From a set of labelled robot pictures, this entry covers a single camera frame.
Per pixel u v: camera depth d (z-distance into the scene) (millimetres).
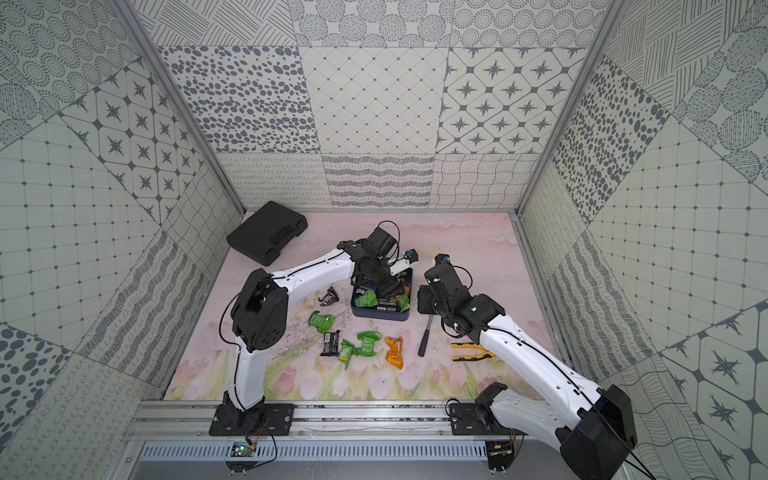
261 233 1067
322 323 901
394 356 824
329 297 941
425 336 881
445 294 574
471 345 859
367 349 838
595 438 371
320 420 759
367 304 925
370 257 702
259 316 542
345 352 838
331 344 856
